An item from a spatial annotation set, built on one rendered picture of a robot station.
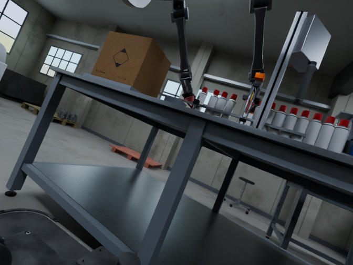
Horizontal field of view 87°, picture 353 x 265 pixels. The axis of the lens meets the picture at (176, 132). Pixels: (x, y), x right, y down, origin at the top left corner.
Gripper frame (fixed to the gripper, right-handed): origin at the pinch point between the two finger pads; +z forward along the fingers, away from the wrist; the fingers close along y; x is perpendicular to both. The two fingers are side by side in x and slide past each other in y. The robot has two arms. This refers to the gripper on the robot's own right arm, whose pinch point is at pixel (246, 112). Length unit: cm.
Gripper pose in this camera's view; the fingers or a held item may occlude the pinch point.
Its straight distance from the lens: 120.4
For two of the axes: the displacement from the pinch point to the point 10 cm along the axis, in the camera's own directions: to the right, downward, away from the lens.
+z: -3.9, 9.2, -0.4
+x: -4.0, -2.1, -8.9
